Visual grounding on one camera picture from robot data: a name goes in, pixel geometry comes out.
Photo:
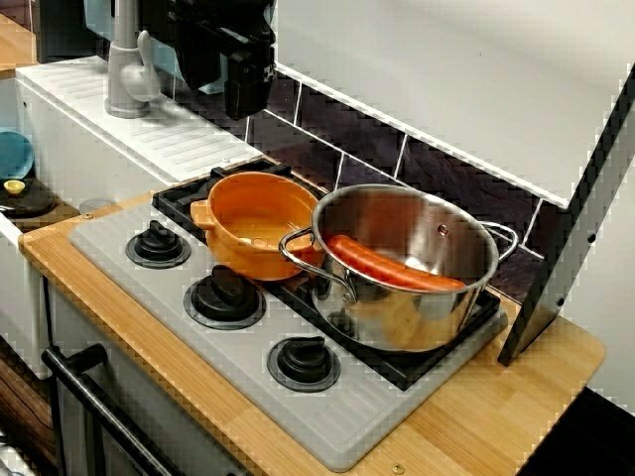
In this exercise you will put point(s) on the grey stove top panel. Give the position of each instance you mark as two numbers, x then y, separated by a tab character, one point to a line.
248	396

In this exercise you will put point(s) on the black lid yellow knob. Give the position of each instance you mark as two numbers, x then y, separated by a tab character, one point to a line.
37	203

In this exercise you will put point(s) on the stainless steel pot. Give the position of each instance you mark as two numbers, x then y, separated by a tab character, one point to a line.
407	317

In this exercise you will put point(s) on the small yellow cup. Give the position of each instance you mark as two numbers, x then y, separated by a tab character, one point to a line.
14	187

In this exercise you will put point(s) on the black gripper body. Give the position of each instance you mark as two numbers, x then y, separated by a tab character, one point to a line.
218	25

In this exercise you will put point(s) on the wooden countertop board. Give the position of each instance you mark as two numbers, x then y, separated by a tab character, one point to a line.
496	421

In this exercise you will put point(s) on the white oven front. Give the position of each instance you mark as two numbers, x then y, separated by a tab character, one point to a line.
149	396

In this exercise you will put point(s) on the black stove knob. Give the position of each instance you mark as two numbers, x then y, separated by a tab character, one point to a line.
158	245
224	297
303	364

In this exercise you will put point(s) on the white sink unit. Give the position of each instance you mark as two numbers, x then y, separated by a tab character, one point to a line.
99	149

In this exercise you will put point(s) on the blue plate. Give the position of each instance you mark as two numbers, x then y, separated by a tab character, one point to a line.
15	154

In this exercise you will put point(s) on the orange plastic pot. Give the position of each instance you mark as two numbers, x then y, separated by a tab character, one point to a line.
248	213

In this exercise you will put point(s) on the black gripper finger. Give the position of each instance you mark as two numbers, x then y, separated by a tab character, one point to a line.
248	84
201	69

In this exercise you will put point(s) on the grey toy faucet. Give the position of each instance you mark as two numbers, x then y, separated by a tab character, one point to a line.
124	74

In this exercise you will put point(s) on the dark tile backsplash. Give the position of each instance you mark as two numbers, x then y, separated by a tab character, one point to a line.
446	173

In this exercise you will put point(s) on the red toy sausage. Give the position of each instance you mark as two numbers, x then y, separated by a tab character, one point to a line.
377	265

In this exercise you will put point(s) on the black stove grate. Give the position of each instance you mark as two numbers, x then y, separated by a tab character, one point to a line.
168	198

